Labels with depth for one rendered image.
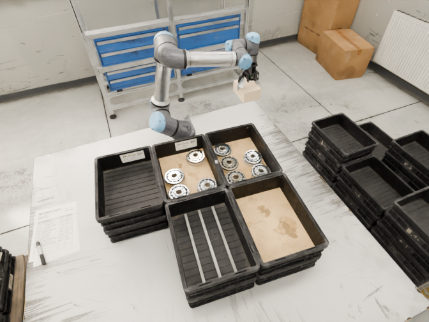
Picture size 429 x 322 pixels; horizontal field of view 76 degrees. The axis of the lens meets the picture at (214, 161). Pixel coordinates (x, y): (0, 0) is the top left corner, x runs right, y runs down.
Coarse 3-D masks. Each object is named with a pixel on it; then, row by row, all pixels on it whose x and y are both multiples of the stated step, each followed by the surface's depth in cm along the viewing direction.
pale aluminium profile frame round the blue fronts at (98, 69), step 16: (224, 0) 336; (80, 16) 292; (80, 32) 243; (208, 48) 298; (96, 64) 331; (128, 64) 277; (144, 64) 283; (176, 80) 314; (224, 80) 338; (112, 96) 297; (112, 112) 310
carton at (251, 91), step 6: (234, 84) 181; (246, 84) 177; (252, 84) 176; (234, 90) 183; (240, 90) 175; (246, 90) 172; (252, 90) 172; (258, 90) 173; (240, 96) 178; (246, 96) 173; (252, 96) 175; (258, 96) 176
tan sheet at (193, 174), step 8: (160, 160) 154; (168, 160) 154; (176, 160) 154; (184, 160) 154; (168, 168) 150; (176, 168) 150; (184, 168) 150; (192, 168) 150; (200, 168) 150; (208, 168) 150; (184, 176) 146; (192, 176) 146; (200, 176) 146; (208, 176) 146; (184, 184) 143; (192, 184) 142; (168, 192) 139; (192, 192) 139
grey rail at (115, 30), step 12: (204, 12) 279; (216, 12) 279; (228, 12) 281; (240, 12) 286; (132, 24) 261; (144, 24) 261; (156, 24) 263; (168, 24) 267; (96, 36) 250; (108, 36) 254
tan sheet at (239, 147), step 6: (246, 138) 166; (234, 144) 162; (240, 144) 162; (246, 144) 162; (252, 144) 162; (234, 150) 159; (240, 150) 159; (246, 150) 158; (234, 156) 156; (240, 156) 156; (240, 162) 152; (264, 162) 152; (240, 168) 149; (246, 168) 149; (246, 174) 146
